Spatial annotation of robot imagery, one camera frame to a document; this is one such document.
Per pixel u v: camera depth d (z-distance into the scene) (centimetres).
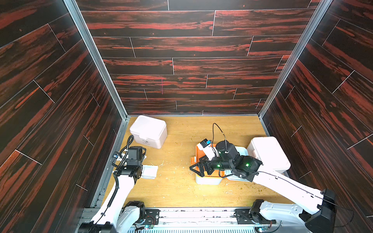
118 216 46
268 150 82
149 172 90
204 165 60
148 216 73
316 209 39
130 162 62
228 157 52
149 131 94
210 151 62
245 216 74
